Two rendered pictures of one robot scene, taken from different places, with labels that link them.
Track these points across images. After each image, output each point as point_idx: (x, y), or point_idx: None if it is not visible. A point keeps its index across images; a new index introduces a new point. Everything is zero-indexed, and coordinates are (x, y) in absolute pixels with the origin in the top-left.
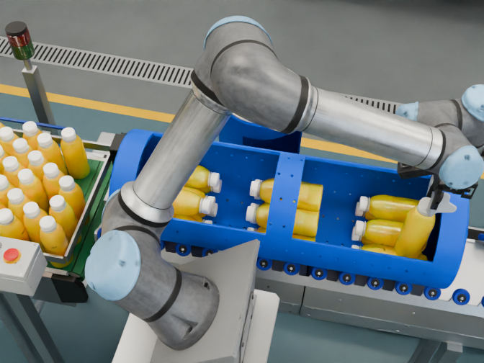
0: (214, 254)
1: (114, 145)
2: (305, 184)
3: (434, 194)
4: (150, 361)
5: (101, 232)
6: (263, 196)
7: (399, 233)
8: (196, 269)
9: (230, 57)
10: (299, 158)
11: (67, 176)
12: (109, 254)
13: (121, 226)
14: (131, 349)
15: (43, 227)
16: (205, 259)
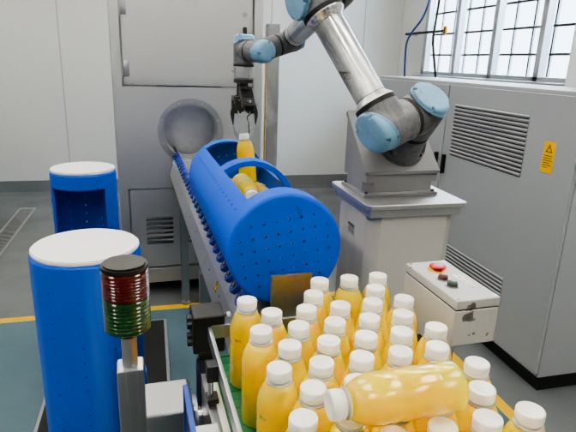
0: (357, 140)
1: (216, 313)
2: (237, 177)
3: (253, 112)
4: (434, 170)
5: (410, 117)
6: (258, 191)
7: (247, 170)
8: (369, 153)
9: None
10: (227, 163)
11: (314, 280)
12: (430, 90)
13: (405, 99)
14: (428, 201)
15: (386, 274)
16: (361, 147)
